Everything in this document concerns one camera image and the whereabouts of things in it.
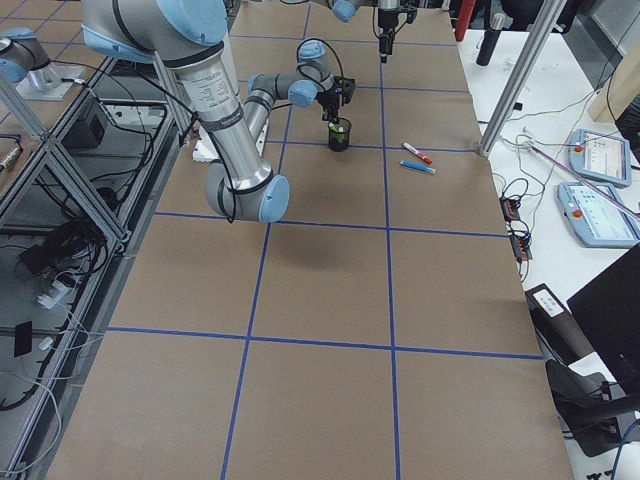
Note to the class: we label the aluminium frame post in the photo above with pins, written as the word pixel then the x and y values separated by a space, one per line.
pixel 536 40

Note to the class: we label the upper teach pendant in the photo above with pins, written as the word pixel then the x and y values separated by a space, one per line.
pixel 603 157

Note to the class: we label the black mesh pen cup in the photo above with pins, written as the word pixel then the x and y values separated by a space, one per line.
pixel 339 142

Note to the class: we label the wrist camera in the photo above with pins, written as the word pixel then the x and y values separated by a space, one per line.
pixel 345 87

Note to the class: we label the black water bottle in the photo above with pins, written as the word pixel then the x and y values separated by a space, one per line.
pixel 490 39

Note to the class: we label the red cylinder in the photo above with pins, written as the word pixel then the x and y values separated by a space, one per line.
pixel 465 13

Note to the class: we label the teach pendant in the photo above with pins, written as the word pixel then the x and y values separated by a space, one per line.
pixel 596 221
pixel 603 157

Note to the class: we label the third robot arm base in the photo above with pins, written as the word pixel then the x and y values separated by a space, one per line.
pixel 23 57

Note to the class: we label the lower teach pendant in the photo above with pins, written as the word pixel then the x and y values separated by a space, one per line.
pixel 596 221

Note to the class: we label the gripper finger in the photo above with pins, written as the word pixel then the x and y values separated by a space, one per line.
pixel 332 121
pixel 385 46

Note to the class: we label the black monitor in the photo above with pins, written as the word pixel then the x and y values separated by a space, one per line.
pixel 607 311

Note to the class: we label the aluminium frame rack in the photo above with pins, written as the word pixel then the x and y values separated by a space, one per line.
pixel 76 196

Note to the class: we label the red marker pen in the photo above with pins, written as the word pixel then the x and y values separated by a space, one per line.
pixel 417 153

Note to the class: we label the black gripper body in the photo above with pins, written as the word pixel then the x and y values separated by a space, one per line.
pixel 386 22
pixel 331 101

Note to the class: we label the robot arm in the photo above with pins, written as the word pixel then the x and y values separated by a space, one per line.
pixel 346 10
pixel 188 37

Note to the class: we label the blue marker pen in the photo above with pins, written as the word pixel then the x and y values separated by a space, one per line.
pixel 418 167

